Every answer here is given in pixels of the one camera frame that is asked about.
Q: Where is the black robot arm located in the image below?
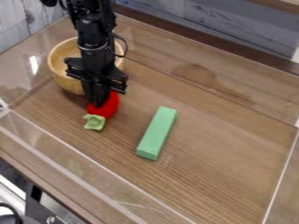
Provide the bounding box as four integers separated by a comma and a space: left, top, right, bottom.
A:
39, 0, 128, 107

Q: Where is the black metal table leg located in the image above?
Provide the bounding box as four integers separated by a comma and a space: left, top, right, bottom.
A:
24, 185, 67, 224

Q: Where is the red plush strawberry toy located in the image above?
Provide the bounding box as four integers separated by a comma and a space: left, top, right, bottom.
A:
83, 91, 119, 131

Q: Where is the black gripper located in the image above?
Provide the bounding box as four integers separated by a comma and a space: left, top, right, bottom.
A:
64, 42, 128, 107

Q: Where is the clear acrylic tray wall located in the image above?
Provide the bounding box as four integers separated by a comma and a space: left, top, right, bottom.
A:
0, 101, 195, 224

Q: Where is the green rectangular block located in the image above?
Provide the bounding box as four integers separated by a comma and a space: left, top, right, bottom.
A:
136, 106, 178, 161

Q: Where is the wooden bowl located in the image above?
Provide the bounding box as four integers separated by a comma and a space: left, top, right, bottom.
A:
47, 37, 127, 96

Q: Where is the black cable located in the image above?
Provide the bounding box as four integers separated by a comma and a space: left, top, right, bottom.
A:
0, 202, 24, 224

